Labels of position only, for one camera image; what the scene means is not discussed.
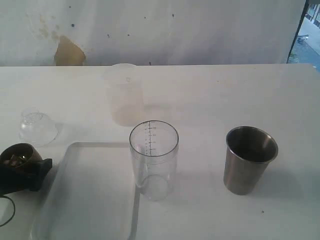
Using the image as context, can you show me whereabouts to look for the wooden cubes and gold coins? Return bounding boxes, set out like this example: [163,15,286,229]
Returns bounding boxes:
[3,155,27,168]

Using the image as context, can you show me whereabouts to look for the clear strainer lid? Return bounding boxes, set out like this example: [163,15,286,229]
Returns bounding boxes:
[18,108,59,147]

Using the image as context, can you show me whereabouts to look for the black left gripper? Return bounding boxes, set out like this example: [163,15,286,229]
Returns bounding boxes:
[0,158,53,196]

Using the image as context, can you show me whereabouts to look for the dark window frame post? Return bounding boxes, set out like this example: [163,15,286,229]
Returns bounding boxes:
[286,0,309,64]

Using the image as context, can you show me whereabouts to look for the translucent frosted plastic cup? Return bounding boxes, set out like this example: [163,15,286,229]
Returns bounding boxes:
[103,63,144,127]

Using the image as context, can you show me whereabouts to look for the white rectangular tray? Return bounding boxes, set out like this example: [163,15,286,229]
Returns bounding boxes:
[30,142,140,240]

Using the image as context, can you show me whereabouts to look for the brown wooden cup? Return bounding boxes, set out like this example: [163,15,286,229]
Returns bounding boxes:
[0,143,43,169]

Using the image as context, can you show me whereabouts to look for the stainless steel cup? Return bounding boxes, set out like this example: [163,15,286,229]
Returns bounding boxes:
[223,125,279,196]

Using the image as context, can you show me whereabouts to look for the clear graduated shaker cup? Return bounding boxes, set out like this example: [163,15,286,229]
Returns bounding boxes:
[129,120,180,201]

